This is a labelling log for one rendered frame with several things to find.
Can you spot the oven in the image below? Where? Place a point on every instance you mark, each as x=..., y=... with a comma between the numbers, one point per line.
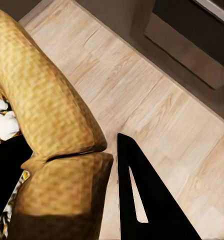
x=188, y=37

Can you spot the popcorn bag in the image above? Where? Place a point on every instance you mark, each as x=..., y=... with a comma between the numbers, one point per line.
x=64, y=197

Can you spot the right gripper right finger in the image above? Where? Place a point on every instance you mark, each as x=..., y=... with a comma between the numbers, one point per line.
x=166, y=220

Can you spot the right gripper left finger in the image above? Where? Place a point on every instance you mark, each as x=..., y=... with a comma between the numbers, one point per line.
x=13, y=153

